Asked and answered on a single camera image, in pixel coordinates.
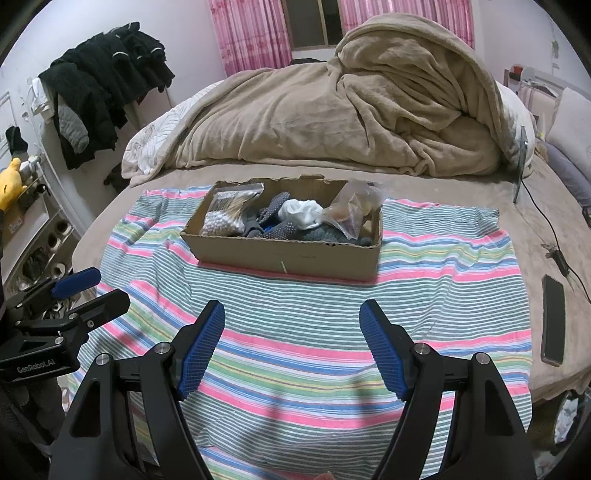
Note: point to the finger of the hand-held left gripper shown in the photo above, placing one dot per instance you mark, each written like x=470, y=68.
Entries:
x=76, y=281
x=101, y=307

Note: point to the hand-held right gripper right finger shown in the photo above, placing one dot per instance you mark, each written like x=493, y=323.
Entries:
x=383, y=351

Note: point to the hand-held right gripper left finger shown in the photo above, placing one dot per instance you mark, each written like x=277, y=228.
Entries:
x=198, y=351

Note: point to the grey knitted sock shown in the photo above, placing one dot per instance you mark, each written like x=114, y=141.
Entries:
x=332, y=236

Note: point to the brown cardboard box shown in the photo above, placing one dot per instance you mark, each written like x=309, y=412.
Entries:
x=286, y=261

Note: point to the clear bag of cotton swabs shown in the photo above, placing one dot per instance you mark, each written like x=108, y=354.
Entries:
x=228, y=207

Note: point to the clear plastic snack bag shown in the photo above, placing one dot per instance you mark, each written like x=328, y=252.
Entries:
x=351, y=207

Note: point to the white sock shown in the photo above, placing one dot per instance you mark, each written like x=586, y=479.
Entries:
x=300, y=213

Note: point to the grey dotted sock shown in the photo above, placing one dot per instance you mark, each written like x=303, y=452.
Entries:
x=272, y=207

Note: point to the metal storage rack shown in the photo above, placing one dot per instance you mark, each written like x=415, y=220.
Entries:
x=41, y=240

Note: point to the striped towel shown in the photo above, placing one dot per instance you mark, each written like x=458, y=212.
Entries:
x=300, y=323

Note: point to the yellow plush toy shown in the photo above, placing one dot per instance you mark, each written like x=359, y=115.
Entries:
x=11, y=182

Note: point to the grey quilted garment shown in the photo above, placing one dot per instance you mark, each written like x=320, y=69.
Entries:
x=74, y=127

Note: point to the white floral quilt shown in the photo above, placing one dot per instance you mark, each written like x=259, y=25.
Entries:
x=152, y=143

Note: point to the black smartphone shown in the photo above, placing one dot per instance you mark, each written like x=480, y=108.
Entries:
x=553, y=318

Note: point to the bed with brown sheet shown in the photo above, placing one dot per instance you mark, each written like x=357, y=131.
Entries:
x=531, y=226

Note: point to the black power adapter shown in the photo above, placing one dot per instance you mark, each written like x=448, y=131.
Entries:
x=561, y=261

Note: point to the pile of black clothes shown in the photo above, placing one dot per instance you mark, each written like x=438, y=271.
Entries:
x=106, y=78

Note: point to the beige fleece blanket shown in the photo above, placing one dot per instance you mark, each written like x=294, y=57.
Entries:
x=323, y=106

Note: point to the grey pillow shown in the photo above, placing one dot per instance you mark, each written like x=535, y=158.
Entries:
x=570, y=173

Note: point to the white pillow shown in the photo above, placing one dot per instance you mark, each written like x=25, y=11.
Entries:
x=572, y=120

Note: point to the white headboard shelf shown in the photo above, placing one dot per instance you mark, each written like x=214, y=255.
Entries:
x=535, y=78

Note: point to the window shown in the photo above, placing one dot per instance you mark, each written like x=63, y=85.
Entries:
x=314, y=23

